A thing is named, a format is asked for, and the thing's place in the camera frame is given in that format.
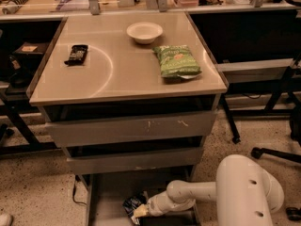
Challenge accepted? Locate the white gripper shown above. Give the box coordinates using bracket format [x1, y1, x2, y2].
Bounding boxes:
[134, 195, 166, 218]

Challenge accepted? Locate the blue chip bag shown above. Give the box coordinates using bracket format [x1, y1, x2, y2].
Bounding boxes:
[122, 192, 147, 226]

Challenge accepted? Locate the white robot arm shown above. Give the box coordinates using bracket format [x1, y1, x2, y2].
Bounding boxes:
[134, 154, 284, 226]

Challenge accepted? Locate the bottom grey drawer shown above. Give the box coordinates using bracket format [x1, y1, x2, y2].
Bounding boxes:
[86, 167, 200, 226]

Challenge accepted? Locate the grey drawer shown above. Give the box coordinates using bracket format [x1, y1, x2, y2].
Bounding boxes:
[46, 111, 216, 147]
[86, 167, 200, 226]
[67, 147, 202, 175]

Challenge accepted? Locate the middle grey drawer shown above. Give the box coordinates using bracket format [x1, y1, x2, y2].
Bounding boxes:
[67, 147, 202, 175]

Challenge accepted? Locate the top grey drawer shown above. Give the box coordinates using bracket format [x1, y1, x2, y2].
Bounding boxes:
[46, 111, 216, 147]

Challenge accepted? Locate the green chip bag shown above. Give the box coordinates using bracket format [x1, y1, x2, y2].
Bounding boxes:
[152, 45, 202, 79]

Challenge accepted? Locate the black table leg with caster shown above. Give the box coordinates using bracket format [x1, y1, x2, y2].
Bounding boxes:
[220, 95, 241, 144]

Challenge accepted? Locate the white shoe tip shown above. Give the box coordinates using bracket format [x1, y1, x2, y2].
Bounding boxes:
[0, 214, 13, 226]

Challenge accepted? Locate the black office chair base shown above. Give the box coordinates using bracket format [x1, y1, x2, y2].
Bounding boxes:
[251, 147, 301, 221]

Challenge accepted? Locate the black snack bar wrapper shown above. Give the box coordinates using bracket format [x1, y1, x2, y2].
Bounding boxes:
[65, 44, 88, 66]

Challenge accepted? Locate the white paper bowl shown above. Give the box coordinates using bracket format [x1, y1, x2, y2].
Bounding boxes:
[126, 22, 163, 44]

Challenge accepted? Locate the black box under bench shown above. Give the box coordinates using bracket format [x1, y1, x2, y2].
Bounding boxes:
[12, 42, 49, 68]

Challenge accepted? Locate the black cable on floor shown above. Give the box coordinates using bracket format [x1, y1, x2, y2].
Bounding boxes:
[71, 174, 88, 207]

